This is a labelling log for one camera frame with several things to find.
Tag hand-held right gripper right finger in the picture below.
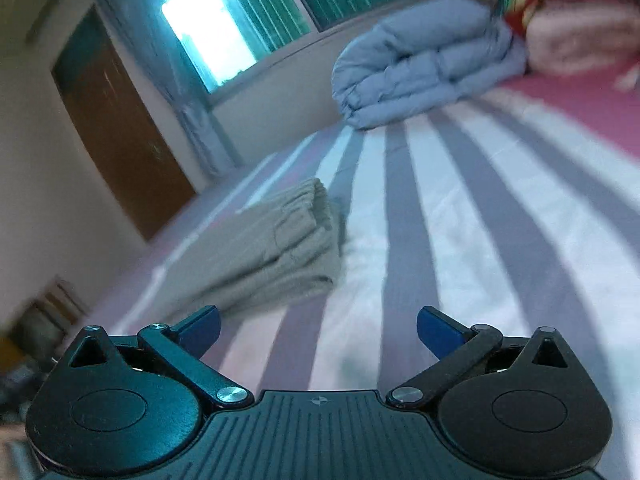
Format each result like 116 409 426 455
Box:
385 306 576 409

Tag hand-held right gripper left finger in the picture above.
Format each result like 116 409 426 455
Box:
64 305 255 409

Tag beige pants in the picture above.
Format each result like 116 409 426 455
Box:
196 177 347 319

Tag wooden furniture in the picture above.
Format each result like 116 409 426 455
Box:
0 275 92 411

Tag grey curtain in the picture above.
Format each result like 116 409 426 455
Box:
80 0 247 173

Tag brown wooden door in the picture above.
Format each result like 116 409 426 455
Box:
50 4 199 242

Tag blue folded duvet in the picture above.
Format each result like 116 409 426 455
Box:
332 0 529 131

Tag window with green shutters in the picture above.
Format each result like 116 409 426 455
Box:
145 0 447 94

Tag pink folded blanket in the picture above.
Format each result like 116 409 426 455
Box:
524 0 640 79

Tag red patterned pillow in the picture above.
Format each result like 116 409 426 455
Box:
492 0 558 38

